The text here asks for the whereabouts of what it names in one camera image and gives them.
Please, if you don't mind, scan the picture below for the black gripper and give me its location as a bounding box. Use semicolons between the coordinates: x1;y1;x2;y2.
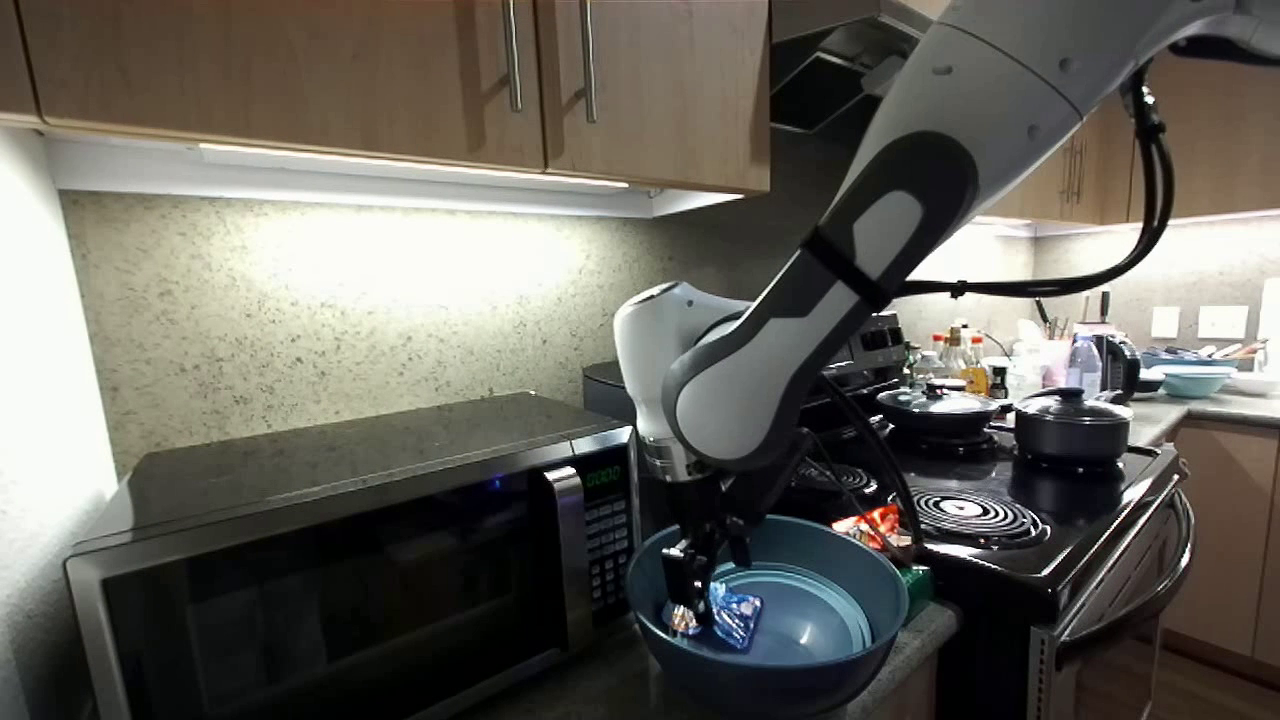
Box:
660;456;776;636

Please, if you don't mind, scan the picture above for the blue cookie sachet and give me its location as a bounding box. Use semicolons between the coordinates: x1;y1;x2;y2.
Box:
701;575;767;655

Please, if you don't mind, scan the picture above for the red popcorn sachet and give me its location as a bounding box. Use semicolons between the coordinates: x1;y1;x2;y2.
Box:
837;500;921;557

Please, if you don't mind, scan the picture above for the blue bowl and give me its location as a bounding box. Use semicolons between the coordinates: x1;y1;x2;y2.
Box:
621;512;915;715

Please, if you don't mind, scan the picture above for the teal serving bowl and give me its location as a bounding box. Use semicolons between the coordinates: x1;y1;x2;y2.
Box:
1158;364;1236;404

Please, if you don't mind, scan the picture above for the small stove coil burner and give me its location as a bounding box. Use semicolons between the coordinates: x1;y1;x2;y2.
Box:
794;453;885;507

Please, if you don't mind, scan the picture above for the dark grey countertop appliance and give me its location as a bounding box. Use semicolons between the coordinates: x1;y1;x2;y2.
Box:
579;354;644;433

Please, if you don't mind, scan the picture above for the black frying pan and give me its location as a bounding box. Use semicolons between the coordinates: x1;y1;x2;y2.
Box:
872;380;1012;453

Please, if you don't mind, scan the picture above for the large stove coil burner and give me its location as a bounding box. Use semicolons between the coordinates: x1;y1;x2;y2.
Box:
911;482;1054;557

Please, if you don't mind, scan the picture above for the amber glass bottle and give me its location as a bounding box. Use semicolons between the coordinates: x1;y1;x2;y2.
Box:
960;333;999;398

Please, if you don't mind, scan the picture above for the black electric stove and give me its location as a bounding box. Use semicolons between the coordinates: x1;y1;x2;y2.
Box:
776;312;1200;720

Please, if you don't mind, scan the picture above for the black steel microwave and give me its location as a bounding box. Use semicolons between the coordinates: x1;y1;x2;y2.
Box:
60;390;649;720

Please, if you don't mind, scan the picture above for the black pot with lid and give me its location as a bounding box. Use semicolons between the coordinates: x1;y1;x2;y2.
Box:
1012;383;1137;472

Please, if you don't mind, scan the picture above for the clear plastic water bottle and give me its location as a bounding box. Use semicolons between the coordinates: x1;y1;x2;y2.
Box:
1065;333;1108;404

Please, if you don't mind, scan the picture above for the black electric kettle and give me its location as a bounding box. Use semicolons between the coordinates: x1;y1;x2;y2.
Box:
1093;323;1146;398

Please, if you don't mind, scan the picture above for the under cabinet light strip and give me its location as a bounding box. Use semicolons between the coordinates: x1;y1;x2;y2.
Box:
43;130;743;223

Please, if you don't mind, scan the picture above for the steel range hood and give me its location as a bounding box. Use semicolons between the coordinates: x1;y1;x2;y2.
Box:
767;0;935;137

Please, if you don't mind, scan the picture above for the wooden base cabinet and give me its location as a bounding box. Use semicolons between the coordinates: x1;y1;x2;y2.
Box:
1154;410;1280;673

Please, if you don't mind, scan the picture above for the silver oven door handle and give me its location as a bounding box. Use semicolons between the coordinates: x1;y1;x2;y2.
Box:
1047;482;1200;646

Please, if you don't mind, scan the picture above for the silver cabinet door handle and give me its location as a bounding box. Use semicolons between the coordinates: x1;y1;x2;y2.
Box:
576;0;605;128
497;0;529;117

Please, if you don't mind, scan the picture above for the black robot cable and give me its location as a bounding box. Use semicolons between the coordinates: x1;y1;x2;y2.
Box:
811;72;1181;562

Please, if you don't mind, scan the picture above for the wooden wall cabinet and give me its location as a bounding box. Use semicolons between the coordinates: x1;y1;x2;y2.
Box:
982;52;1280;229
0;0;776;195

